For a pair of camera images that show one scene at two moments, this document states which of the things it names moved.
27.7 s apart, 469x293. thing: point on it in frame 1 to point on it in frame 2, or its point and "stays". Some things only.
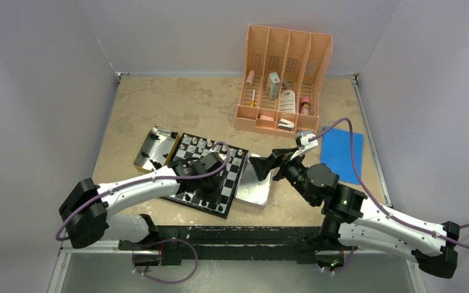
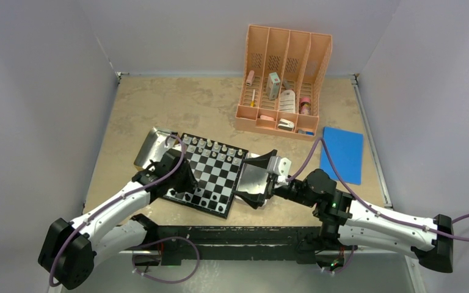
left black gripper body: x=210 y=188 to x=182 y=181
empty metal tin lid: x=249 y=188 stays
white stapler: x=286 y=124 stays
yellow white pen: x=253 y=98 stays
